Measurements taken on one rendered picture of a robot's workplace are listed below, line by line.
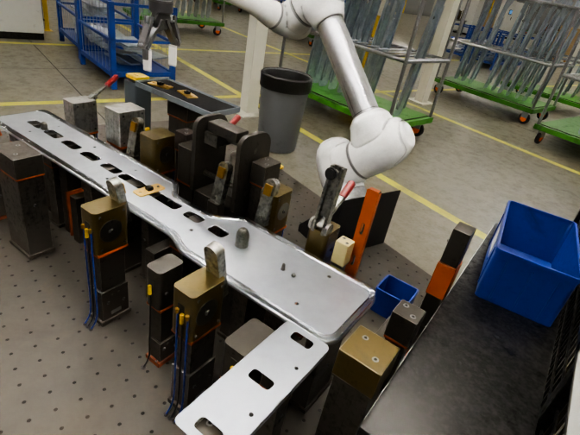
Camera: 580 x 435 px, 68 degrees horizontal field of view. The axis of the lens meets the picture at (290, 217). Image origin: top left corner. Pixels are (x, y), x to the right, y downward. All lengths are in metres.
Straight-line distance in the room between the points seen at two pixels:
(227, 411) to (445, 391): 0.36
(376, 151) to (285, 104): 2.62
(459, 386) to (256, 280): 0.44
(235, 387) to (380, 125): 1.05
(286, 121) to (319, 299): 3.32
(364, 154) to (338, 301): 0.74
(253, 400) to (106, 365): 0.53
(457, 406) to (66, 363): 0.86
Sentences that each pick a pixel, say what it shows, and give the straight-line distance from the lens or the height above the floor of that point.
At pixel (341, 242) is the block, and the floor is 1.06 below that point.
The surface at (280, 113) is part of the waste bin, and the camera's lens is 4.11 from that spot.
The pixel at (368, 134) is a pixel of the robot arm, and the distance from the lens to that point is 1.54.
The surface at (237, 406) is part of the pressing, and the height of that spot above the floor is 1.00.
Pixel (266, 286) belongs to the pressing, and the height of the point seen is 1.00.
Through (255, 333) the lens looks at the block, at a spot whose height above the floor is 0.98.
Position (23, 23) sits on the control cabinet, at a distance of 7.98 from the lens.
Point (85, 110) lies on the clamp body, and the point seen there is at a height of 1.03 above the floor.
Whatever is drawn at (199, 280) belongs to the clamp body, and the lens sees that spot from 0.85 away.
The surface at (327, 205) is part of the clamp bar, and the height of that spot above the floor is 1.12.
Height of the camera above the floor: 1.59
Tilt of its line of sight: 30 degrees down
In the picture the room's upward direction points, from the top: 11 degrees clockwise
